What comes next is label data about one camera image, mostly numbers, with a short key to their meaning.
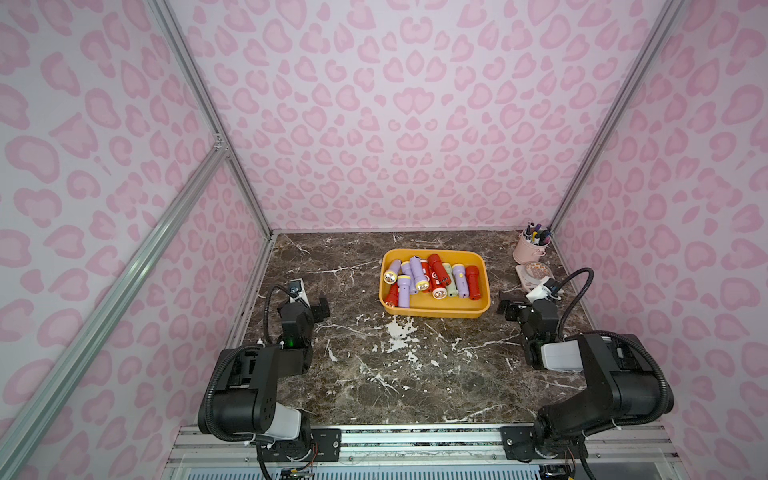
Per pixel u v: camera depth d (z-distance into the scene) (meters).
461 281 1.00
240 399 0.43
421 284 0.97
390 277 0.99
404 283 0.97
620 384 0.45
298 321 0.69
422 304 1.00
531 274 1.04
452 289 0.98
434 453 0.72
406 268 1.04
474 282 1.01
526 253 1.04
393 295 0.98
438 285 0.98
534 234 1.01
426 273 1.03
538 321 0.71
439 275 1.00
